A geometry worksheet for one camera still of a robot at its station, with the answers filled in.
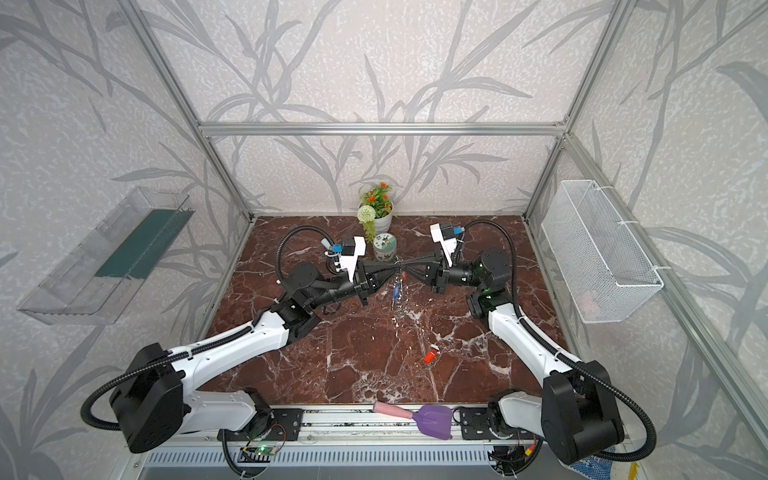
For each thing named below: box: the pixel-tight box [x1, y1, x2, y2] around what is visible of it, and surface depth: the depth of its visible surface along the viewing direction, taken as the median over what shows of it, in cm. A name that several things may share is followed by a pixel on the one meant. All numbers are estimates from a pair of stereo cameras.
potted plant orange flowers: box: [357, 182, 394, 243], surface depth 107 cm
